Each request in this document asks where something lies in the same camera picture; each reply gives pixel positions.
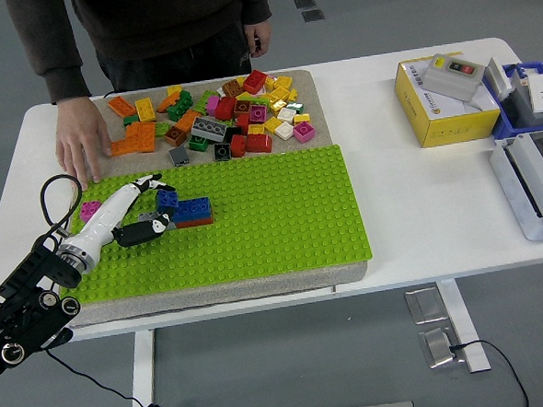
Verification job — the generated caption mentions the yellow cardboard box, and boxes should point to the yellow cardboard box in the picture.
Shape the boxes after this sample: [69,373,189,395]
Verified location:
[392,53,503,151]

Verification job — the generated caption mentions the person's left hand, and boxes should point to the person's left hand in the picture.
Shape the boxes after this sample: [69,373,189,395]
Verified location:
[242,19,275,59]

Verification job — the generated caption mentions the magenta toy brick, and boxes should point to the magenta toy brick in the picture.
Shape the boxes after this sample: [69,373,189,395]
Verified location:
[247,102,269,124]
[292,121,318,144]

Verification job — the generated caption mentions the dark green toy brick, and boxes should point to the dark green toy brick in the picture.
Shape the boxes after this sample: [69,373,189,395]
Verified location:
[166,89,195,123]

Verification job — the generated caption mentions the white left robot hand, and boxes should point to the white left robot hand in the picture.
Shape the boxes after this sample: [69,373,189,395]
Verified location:
[66,171,182,268]

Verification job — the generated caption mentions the black floor cable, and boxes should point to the black floor cable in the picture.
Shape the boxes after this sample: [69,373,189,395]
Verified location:
[448,336,530,407]

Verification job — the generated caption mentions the white table leg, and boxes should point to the white table leg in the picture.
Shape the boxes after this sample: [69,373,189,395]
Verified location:
[124,328,161,407]
[434,276,493,377]

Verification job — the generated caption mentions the light grey toy brick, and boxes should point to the light grey toy brick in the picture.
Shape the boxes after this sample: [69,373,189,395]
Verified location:
[136,208,178,234]

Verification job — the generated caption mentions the small white plastic box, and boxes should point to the small white plastic box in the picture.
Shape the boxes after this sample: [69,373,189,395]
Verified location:
[482,55,516,104]

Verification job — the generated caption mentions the red toy brick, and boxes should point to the red toy brick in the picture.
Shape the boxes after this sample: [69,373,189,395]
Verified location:
[244,132,274,155]
[228,134,249,159]
[241,68,270,96]
[234,111,252,136]
[213,95,238,122]

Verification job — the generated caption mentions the large blue toy brick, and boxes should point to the large blue toy brick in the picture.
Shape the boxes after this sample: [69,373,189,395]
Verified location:
[172,196,214,223]

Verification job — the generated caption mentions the grey-brown foam mat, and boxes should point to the grey-brown foam mat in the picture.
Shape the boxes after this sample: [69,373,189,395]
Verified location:
[42,65,371,329]

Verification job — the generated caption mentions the long grey toy brick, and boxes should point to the long grey toy brick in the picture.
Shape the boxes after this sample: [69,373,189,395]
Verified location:
[190,115,229,145]

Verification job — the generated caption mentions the grey electrical module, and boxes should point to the grey electrical module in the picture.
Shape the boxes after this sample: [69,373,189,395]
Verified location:
[505,63,537,103]

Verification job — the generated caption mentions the dark grey toy brick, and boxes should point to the dark grey toy brick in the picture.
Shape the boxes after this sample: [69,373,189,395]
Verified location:
[168,145,191,168]

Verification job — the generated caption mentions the large white enclosure box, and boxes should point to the large white enclosure box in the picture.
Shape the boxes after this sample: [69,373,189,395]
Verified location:
[487,129,543,245]

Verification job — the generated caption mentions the flat orange toy brick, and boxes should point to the flat orange toy brick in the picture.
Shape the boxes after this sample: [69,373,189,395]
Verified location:
[110,137,141,158]

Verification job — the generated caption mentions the person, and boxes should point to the person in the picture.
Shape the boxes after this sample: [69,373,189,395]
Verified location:
[4,0,283,196]

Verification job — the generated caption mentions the flat red-brown toy brick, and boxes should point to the flat red-brown toy brick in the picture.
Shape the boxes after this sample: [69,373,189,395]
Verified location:
[174,215,214,229]

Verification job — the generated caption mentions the grey push-button switch box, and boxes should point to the grey push-button switch box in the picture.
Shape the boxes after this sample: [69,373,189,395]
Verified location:
[421,51,487,106]

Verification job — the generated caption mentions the blue plastic bin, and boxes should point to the blue plastic bin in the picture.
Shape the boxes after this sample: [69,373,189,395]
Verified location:
[487,60,543,143]

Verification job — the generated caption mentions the metal floor plate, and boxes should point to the metal floor plate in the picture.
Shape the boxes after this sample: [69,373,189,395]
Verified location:
[404,286,448,327]
[416,324,465,370]

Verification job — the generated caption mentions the green studded baseplate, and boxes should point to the green studded baseplate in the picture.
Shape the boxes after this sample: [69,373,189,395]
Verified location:
[52,141,377,308]

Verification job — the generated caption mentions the person's right hand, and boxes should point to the person's right hand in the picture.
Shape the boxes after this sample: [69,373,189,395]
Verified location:
[52,94,116,193]

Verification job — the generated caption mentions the small blue toy brick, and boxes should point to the small blue toy brick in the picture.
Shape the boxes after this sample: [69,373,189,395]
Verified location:
[154,188,180,212]

